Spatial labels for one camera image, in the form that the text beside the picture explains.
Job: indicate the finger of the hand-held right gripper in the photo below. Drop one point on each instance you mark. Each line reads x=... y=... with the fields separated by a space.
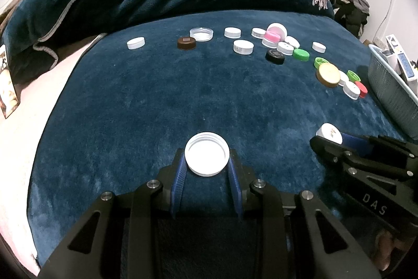
x=357 y=145
x=339 y=158

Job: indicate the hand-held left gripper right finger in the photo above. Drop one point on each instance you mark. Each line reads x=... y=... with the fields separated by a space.
x=234 y=184

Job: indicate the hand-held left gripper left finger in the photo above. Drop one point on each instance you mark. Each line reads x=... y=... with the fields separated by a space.
x=179 y=181

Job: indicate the white scribbled bottle cap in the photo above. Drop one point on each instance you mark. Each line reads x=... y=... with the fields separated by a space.
x=329 y=132

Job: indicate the pale plastic mesh basket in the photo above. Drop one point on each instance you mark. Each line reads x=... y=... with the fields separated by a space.
x=388 y=86

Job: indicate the person's right hand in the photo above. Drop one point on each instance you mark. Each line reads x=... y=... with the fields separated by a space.
x=387 y=246

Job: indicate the white cap with black writing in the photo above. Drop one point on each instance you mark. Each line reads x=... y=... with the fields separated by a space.
x=351 y=90

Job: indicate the red bottle cap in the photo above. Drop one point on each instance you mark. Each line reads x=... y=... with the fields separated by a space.
x=362 y=88

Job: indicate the light green bottle cap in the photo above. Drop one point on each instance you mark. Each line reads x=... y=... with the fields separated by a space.
x=319 y=61
x=353 y=74

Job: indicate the large gold lid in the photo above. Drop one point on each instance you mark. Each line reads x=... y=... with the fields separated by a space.
x=327 y=75

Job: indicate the dark blue plush blanket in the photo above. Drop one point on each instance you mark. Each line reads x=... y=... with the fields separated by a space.
x=163 y=96

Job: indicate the blue white carton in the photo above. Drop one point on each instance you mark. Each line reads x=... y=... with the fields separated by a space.
x=406 y=66

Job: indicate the black bottle cap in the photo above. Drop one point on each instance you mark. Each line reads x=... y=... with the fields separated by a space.
x=275 y=56

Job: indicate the white cap with green mark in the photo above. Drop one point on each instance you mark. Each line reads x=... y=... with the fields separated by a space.
x=285 y=48

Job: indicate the dark clothes pile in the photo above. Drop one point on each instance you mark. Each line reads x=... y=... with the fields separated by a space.
x=352 y=7

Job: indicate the brown bottle cap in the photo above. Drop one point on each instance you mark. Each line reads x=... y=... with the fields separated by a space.
x=186 y=43

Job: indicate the pink bottle cap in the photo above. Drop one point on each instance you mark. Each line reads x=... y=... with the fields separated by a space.
x=271 y=36

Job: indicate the large white pink lid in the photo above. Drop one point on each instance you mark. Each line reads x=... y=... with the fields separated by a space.
x=278 y=28

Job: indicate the small flat white cap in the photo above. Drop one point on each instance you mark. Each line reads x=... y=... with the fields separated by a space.
x=136 y=43

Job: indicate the clear plastic lid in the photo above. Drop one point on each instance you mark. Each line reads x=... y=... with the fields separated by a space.
x=201 y=34

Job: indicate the pale pink bed sheet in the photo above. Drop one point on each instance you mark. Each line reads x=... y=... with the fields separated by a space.
x=29 y=141

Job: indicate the photo card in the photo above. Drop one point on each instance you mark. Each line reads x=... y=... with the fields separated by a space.
x=8 y=89

